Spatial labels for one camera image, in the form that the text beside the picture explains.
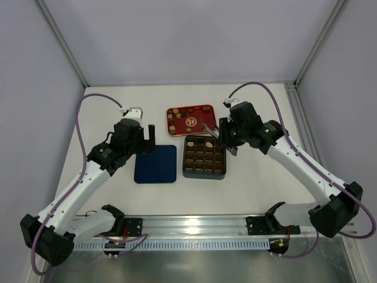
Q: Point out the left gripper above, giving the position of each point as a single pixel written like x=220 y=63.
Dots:
x=146 y=142

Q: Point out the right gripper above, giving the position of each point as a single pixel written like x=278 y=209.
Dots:
x=222 y=137

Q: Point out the metal tongs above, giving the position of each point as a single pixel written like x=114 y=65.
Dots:
x=211 y=129

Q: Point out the white oval chocolate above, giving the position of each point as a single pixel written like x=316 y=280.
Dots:
x=209 y=144

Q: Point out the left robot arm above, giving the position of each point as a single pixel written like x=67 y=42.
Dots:
x=53 y=233

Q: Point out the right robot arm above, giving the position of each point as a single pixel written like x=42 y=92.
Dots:
x=332 y=208

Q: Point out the blue chocolate tin box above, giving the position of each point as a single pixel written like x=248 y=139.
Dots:
x=201 y=162

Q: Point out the red tray lid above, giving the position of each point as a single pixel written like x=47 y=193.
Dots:
x=190 y=123

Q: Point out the blue tin lid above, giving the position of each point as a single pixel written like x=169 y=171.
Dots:
x=158 y=167

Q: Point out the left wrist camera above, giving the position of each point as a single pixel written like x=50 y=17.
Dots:
x=133 y=113

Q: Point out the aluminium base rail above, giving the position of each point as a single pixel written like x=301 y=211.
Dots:
x=207 y=225

